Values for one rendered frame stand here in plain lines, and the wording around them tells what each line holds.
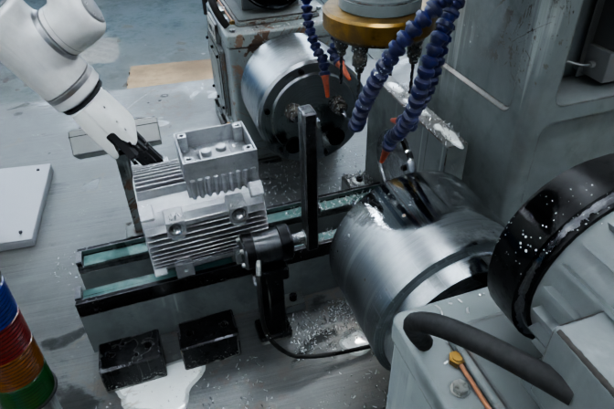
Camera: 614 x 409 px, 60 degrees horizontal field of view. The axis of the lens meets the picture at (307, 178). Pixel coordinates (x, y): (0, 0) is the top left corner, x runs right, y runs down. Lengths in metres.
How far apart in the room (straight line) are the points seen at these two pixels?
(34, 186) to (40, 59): 0.70
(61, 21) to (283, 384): 0.65
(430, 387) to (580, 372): 0.19
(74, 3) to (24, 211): 0.72
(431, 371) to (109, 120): 0.59
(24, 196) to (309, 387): 0.86
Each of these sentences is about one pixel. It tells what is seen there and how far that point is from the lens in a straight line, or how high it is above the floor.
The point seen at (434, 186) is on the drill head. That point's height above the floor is 1.16.
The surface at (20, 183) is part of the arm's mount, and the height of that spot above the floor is 0.83.
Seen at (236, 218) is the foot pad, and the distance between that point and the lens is 0.86.
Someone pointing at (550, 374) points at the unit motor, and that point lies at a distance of 0.41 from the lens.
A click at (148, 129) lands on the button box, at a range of 1.11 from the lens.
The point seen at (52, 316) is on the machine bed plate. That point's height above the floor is 0.80.
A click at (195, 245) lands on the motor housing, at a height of 1.02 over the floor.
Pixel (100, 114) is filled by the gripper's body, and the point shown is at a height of 1.22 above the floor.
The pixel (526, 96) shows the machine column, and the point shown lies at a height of 1.22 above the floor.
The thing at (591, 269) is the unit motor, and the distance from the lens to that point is 0.43.
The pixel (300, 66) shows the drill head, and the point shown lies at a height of 1.16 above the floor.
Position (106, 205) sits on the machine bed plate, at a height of 0.80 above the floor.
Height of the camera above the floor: 1.60
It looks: 36 degrees down
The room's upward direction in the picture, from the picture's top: 1 degrees counter-clockwise
